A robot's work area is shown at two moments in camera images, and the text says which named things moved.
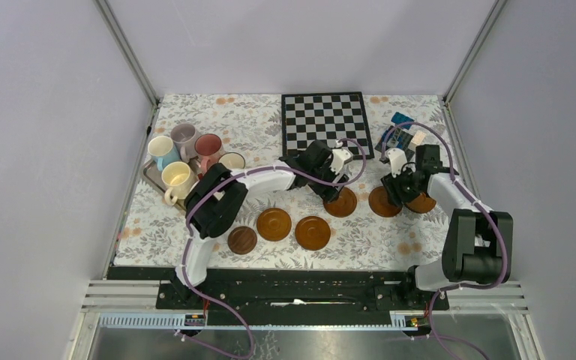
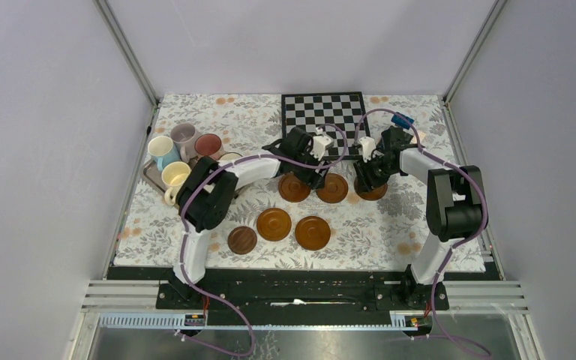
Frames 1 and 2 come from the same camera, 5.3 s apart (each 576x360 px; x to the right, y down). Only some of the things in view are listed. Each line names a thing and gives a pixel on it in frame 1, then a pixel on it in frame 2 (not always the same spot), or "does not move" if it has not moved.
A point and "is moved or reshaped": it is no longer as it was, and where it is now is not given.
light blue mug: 163,151 does not move
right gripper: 391,184 to 362,169
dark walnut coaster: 242,240 does not move
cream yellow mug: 178,176 does not move
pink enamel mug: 208,148 does not move
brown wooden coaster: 343,205 is moved or reshaped
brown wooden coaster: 274,224 does not move
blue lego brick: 399,118 does not move
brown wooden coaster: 421,203 is moved or reshaped
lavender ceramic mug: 184,136 does not move
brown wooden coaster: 313,233 does not move
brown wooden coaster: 379,202 is moved or reshaped
